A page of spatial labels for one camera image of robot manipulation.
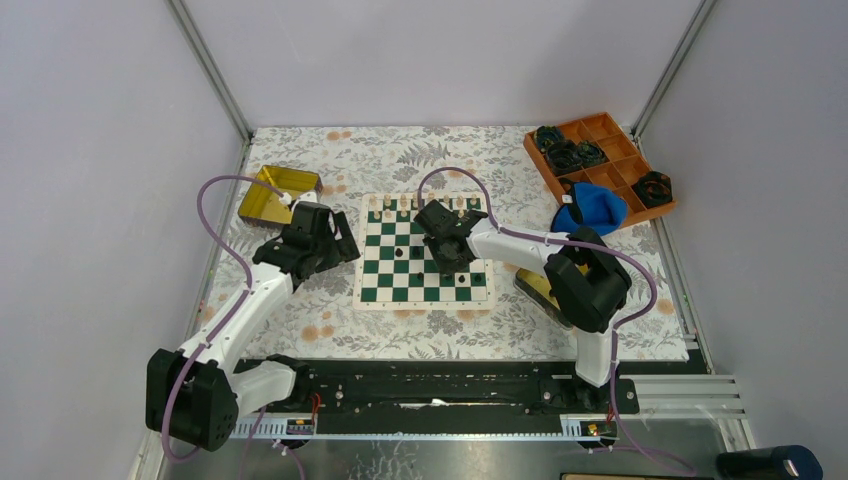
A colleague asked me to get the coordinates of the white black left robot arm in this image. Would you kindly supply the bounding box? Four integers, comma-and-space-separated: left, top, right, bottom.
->
145, 202, 360, 451

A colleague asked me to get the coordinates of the gold tin lid left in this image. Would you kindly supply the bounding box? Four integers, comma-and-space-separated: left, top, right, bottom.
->
238, 165, 323, 229

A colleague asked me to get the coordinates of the gold tin box right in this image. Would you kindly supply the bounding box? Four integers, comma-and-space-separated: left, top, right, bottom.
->
513, 269, 573, 329

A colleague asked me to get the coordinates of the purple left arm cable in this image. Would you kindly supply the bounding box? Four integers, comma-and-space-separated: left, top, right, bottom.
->
160, 174, 293, 464

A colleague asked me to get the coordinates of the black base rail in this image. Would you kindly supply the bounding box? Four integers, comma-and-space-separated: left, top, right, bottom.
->
266, 359, 612, 436

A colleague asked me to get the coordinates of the dark cylinder bottle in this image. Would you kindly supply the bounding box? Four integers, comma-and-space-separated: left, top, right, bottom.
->
716, 445, 824, 480

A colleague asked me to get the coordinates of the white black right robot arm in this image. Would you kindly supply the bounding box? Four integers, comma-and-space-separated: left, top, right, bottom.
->
413, 201, 632, 412

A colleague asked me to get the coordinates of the orange compartment tray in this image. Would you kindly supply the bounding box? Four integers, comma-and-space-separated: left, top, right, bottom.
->
523, 112, 676, 228

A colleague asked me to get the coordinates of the green white chess board mat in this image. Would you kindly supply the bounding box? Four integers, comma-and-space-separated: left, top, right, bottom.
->
353, 192, 496, 311

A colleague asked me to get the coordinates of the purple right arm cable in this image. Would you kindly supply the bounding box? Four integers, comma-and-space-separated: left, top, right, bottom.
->
417, 166, 697, 475

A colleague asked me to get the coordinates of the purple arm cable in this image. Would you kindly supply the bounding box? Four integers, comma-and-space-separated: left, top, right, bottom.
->
417, 166, 697, 475
160, 174, 293, 464

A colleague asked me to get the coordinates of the black hexagonal part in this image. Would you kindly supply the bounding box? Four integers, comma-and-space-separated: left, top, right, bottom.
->
631, 171, 673, 209

